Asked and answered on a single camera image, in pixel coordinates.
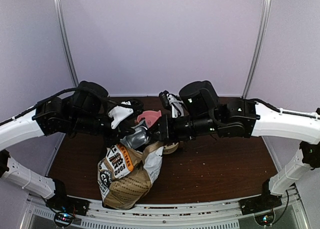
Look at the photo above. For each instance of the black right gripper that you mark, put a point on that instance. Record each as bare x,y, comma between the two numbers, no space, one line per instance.
166,135

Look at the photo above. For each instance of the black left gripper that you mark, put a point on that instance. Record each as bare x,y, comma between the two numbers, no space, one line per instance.
122,129

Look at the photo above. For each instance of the metal food scoop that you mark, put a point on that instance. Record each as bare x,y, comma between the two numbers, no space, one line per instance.
137,139

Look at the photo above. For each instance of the dog food bag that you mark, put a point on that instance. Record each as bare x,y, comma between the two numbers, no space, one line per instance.
125,175

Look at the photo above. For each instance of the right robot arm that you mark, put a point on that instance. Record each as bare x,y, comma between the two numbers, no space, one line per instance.
245,118

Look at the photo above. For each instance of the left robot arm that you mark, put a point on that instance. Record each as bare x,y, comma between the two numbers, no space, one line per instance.
85,109

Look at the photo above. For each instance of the pink pet bowl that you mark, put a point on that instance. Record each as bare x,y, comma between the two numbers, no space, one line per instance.
149,116

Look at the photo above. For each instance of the cream pet bowl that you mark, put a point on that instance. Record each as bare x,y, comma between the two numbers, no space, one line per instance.
170,148

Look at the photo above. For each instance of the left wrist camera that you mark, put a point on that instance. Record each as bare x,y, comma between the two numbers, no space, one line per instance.
124,110

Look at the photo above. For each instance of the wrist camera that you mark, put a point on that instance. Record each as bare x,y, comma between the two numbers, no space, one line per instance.
124,110
172,103

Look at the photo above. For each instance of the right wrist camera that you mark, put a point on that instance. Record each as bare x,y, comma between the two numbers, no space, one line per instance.
172,103

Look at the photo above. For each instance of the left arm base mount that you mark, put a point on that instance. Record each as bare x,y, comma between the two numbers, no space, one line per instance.
71,205

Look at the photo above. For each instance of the front aluminium rail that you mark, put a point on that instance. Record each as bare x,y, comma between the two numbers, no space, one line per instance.
223,214

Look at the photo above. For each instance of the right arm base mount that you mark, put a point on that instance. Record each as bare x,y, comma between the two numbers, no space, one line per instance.
259,203

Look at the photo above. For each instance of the left aluminium frame post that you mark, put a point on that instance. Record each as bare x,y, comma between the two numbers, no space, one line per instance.
65,43

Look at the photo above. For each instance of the aluminium frame post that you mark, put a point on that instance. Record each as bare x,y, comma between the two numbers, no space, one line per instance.
263,24
65,43

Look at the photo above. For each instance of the right aluminium frame post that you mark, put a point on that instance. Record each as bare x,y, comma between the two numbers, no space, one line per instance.
263,24

